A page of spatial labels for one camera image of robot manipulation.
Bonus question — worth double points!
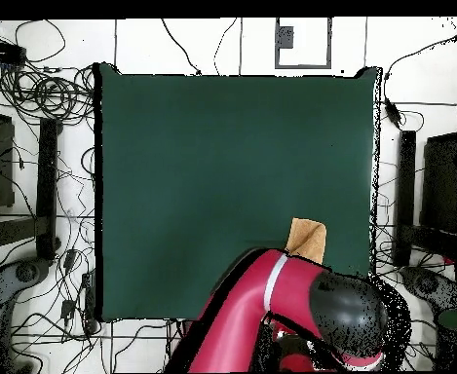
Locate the dark green table cloth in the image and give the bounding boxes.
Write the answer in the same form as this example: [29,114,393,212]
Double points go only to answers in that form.
[98,61,381,324]

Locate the long black cable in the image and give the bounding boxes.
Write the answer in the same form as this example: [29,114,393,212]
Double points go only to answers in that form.
[382,17,457,100]

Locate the black stand foot with caster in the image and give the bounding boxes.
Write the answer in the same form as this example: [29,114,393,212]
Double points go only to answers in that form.
[400,266,457,315]
[0,257,52,315]

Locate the looped black cable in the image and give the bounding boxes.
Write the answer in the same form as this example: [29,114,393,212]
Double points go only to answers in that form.
[14,19,67,64]

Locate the coiled black cables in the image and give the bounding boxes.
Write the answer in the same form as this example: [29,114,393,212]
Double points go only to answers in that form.
[0,64,95,123]

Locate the thin black cable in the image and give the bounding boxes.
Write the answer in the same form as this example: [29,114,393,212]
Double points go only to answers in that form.
[160,17,203,76]
[212,17,240,76]

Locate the orange terry towel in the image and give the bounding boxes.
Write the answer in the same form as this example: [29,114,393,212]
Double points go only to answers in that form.
[285,217,327,265]

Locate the black power strip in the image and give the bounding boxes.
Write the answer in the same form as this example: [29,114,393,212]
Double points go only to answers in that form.
[0,37,27,66]

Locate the black power adapter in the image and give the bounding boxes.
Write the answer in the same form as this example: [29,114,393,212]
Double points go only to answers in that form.
[383,98,402,129]

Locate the small grey floor box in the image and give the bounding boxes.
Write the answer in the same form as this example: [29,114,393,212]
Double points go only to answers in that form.
[276,25,294,50]

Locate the black floor beam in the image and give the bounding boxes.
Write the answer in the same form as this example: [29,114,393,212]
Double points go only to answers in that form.
[35,117,60,261]
[392,130,417,267]

